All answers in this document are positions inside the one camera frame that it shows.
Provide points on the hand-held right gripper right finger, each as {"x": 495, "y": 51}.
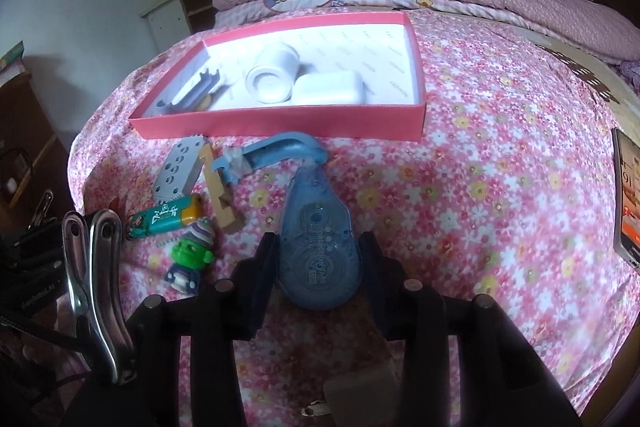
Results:
{"x": 372, "y": 277}

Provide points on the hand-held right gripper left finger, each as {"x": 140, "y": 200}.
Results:
{"x": 255, "y": 287}

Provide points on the blue correction tape dispenser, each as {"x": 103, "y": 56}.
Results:
{"x": 315, "y": 247}

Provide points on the green toy figure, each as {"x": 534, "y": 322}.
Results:
{"x": 192, "y": 247}

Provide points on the wooden notched stick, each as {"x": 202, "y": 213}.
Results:
{"x": 220, "y": 197}

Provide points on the white charger adapter cube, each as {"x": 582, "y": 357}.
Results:
{"x": 360, "y": 392}

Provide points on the green lighter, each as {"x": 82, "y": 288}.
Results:
{"x": 160, "y": 219}

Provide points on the grey perforated toy block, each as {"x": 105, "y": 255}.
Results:
{"x": 177, "y": 169}

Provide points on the pink cardboard box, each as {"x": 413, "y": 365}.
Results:
{"x": 280, "y": 124}

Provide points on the white earbuds case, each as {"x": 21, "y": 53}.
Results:
{"x": 325, "y": 88}

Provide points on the grey toy wrench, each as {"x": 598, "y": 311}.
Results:
{"x": 190, "y": 94}

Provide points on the white bottle with orange label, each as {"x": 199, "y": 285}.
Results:
{"x": 270, "y": 82}

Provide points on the metal spring clip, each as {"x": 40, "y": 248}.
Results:
{"x": 100, "y": 307}
{"x": 42, "y": 207}

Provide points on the brown wooden cabinet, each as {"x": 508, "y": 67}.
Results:
{"x": 25, "y": 122}

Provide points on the black smartphone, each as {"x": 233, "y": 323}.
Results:
{"x": 629, "y": 207}

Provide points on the white bedside cabinet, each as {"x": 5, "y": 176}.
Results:
{"x": 165, "y": 22}

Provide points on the beige sleeping mat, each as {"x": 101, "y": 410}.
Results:
{"x": 600, "y": 92}

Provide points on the purple frilled pillow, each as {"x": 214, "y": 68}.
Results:
{"x": 632, "y": 74}

